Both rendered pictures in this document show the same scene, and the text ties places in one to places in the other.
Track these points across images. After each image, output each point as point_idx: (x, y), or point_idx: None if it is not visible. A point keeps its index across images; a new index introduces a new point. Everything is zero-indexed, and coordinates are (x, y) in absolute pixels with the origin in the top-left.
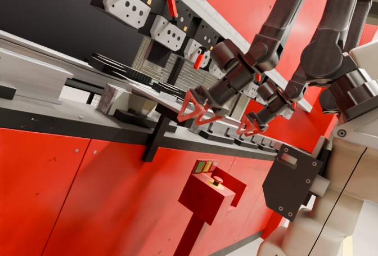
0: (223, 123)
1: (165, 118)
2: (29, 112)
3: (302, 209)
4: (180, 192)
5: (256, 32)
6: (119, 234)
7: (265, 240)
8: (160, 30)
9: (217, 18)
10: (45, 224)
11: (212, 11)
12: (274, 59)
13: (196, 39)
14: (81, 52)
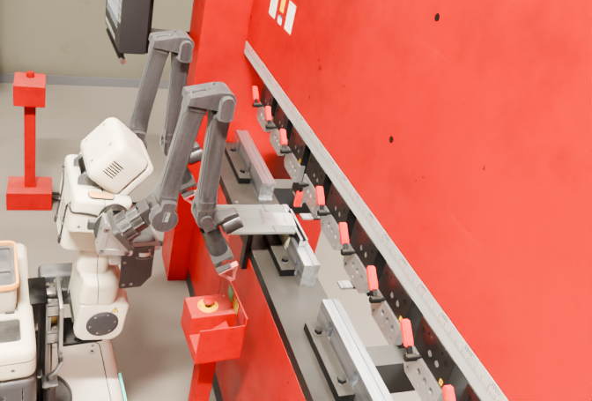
0: (348, 350)
1: None
2: (225, 185)
3: (114, 271)
4: (260, 358)
5: (373, 185)
6: None
7: (118, 267)
8: (286, 159)
9: (322, 152)
10: (221, 264)
11: (317, 144)
12: (161, 146)
13: (307, 174)
14: None
